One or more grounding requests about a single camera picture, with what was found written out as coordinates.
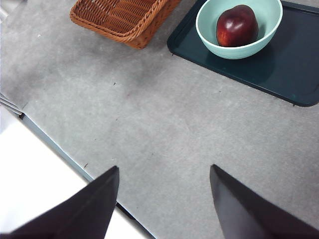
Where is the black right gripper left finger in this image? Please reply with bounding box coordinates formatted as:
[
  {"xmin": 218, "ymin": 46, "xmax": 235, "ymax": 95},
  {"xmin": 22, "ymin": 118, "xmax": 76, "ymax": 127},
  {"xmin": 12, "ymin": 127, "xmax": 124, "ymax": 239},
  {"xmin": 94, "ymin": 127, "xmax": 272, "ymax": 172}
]
[{"xmin": 0, "ymin": 166, "xmax": 120, "ymax": 239}]

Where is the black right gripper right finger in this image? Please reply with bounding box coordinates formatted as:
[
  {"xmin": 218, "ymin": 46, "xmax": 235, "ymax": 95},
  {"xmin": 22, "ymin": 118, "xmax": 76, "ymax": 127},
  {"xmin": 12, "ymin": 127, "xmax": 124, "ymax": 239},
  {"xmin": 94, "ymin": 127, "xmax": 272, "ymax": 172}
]
[{"xmin": 209, "ymin": 164, "xmax": 319, "ymax": 239}]

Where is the teal ribbed bowl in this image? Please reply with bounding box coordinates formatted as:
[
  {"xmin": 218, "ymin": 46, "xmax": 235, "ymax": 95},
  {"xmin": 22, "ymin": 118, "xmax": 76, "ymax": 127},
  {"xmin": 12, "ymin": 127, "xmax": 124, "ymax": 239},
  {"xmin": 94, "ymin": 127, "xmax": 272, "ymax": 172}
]
[{"xmin": 195, "ymin": 0, "xmax": 284, "ymax": 60}]

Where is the dark red plum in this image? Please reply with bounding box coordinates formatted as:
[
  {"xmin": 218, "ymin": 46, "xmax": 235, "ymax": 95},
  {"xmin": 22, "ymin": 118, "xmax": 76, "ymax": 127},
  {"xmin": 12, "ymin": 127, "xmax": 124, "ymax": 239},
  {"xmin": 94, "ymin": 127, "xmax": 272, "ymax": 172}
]
[{"xmin": 216, "ymin": 4, "xmax": 260, "ymax": 48}]

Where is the dark green rectangular tray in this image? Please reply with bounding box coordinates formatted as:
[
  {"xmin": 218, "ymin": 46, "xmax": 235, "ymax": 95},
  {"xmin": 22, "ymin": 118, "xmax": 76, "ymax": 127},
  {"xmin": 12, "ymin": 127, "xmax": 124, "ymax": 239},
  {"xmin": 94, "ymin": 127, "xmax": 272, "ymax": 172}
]
[{"xmin": 166, "ymin": 0, "xmax": 319, "ymax": 107}]

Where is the brown wicker basket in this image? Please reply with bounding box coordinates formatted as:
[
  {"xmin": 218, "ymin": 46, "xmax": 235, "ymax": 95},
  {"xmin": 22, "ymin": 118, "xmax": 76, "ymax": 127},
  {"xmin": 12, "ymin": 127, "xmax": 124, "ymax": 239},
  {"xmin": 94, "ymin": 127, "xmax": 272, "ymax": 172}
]
[{"xmin": 69, "ymin": 0, "xmax": 181, "ymax": 50}]

